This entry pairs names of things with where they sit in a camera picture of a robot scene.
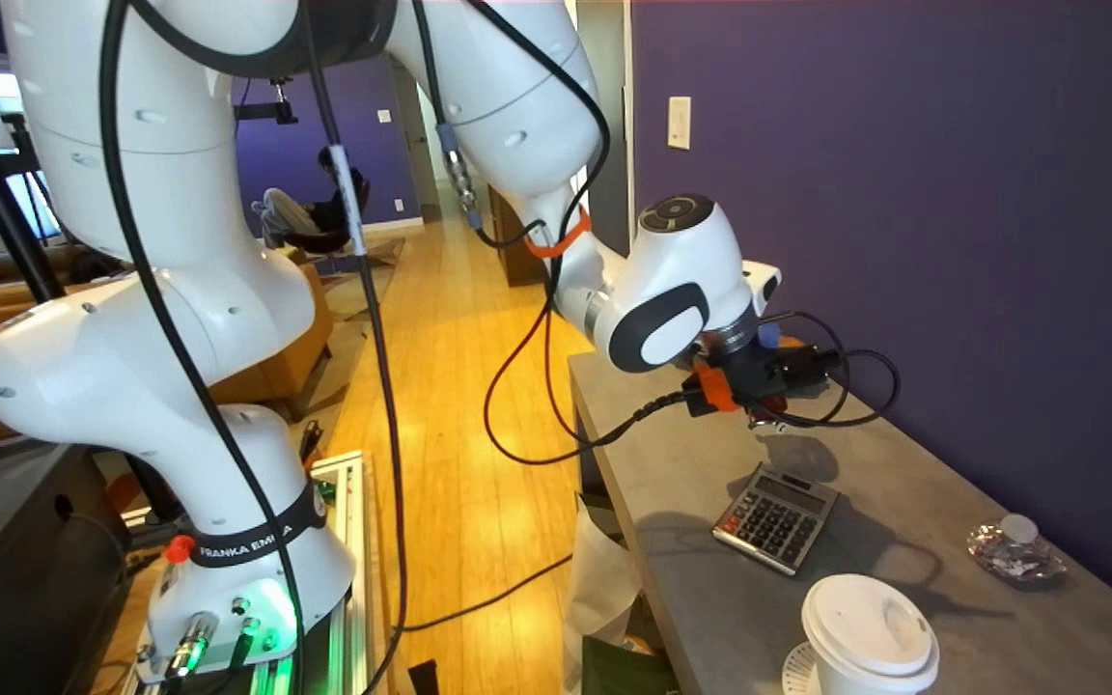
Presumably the white wall switch plate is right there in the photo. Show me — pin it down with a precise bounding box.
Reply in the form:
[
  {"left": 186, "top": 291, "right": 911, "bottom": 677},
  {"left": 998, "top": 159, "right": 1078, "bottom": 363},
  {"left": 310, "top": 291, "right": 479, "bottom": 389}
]
[{"left": 665, "top": 93, "right": 698, "bottom": 153}]

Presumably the thin black floor cable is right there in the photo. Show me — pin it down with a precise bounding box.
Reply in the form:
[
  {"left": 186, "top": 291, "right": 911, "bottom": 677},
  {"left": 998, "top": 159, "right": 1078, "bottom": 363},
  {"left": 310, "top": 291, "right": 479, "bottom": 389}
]
[{"left": 398, "top": 553, "right": 577, "bottom": 637}]

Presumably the dark green bag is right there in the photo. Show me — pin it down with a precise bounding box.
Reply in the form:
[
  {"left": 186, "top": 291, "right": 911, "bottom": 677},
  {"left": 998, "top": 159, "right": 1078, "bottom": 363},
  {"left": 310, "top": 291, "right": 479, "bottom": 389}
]
[{"left": 577, "top": 632, "right": 683, "bottom": 695}]

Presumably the white lidded paper cup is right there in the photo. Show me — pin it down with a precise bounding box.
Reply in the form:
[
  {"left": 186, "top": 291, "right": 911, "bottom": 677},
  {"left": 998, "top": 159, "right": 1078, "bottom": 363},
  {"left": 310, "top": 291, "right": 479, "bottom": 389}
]
[{"left": 781, "top": 571, "right": 940, "bottom": 695}]

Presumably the orange gripper cable strap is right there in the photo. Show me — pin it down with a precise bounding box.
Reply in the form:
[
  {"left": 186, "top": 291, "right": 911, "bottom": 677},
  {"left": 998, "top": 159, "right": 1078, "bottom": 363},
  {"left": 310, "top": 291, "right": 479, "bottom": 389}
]
[{"left": 688, "top": 363, "right": 741, "bottom": 416}]

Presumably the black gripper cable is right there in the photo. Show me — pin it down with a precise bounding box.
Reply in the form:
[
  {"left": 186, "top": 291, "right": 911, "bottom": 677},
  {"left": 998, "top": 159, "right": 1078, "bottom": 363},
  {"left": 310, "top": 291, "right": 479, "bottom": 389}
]
[{"left": 479, "top": 291, "right": 715, "bottom": 470}]

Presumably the white plastic bag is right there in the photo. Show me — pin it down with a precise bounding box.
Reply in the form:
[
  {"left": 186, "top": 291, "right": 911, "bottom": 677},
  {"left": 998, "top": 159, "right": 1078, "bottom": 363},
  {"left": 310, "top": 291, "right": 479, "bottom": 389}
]
[{"left": 561, "top": 498, "right": 649, "bottom": 651}]

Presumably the grey calculator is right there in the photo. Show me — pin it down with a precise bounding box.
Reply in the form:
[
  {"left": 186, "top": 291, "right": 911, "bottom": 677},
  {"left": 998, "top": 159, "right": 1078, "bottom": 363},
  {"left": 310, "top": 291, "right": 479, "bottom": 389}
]
[{"left": 710, "top": 463, "right": 842, "bottom": 580}]

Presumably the clear crumpled plastic wrapper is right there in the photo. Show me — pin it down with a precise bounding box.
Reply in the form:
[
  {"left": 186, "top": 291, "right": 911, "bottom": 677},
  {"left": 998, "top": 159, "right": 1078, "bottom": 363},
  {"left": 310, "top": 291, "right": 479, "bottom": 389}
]
[{"left": 962, "top": 510, "right": 1073, "bottom": 591}]

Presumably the black cable coil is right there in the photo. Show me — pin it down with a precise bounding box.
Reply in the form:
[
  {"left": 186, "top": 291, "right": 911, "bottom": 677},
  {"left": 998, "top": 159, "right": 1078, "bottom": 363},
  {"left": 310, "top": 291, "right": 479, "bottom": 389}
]
[{"left": 770, "top": 305, "right": 904, "bottom": 431}]

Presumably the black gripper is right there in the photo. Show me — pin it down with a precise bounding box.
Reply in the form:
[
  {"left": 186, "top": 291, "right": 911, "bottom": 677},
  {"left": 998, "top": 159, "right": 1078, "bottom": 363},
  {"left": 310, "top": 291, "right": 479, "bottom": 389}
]
[{"left": 705, "top": 314, "right": 800, "bottom": 430}]

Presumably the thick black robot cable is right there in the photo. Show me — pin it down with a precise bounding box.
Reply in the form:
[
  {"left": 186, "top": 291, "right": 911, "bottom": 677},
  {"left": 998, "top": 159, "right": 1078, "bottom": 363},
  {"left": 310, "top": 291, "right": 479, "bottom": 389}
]
[
  {"left": 97, "top": 0, "right": 315, "bottom": 647},
  {"left": 304, "top": 50, "right": 414, "bottom": 695}
]

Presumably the orange arm strap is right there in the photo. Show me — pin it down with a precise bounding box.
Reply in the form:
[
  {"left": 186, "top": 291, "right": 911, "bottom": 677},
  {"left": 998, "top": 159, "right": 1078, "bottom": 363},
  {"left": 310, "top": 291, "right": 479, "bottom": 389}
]
[{"left": 537, "top": 207, "right": 599, "bottom": 264}]

